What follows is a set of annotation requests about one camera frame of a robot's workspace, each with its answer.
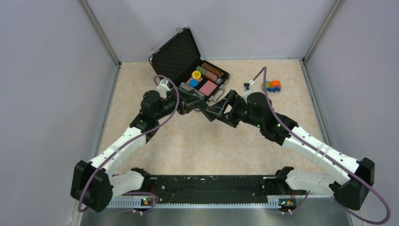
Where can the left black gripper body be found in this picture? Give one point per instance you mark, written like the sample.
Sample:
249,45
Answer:
182,105

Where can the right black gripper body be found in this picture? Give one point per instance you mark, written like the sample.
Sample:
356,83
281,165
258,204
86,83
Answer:
240,111

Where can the black remote control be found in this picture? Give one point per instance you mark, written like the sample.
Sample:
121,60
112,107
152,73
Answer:
203,109

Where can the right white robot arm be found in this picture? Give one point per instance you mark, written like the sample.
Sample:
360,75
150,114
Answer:
346,179

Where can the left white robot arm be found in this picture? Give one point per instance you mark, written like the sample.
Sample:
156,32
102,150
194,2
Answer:
94,182

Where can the blue round chip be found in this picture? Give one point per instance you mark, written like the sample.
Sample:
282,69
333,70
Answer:
193,83

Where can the pink card deck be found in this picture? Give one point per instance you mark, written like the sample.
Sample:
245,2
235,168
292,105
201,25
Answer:
208,88

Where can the yellow round chip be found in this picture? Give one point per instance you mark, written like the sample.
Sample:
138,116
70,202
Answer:
196,75

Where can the open black chip case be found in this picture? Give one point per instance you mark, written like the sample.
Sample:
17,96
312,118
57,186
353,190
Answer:
180,56

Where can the colourful toy car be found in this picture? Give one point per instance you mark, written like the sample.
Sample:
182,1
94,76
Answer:
272,86

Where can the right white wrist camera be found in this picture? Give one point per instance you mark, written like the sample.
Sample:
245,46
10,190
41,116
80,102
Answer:
248,89

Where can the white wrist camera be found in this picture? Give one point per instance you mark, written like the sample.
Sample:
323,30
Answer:
164,86
248,89

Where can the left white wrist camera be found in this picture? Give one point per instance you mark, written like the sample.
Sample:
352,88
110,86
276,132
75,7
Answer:
164,86

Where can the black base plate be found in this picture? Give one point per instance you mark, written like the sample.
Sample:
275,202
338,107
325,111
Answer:
217,189

